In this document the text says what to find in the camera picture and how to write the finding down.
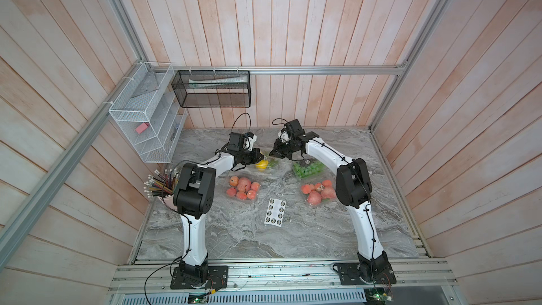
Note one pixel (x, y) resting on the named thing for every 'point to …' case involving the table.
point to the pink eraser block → (142, 127)
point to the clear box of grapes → (307, 170)
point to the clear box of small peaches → (241, 188)
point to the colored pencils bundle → (161, 183)
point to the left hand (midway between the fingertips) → (264, 158)
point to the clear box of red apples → (318, 192)
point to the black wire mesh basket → (212, 88)
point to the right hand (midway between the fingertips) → (268, 152)
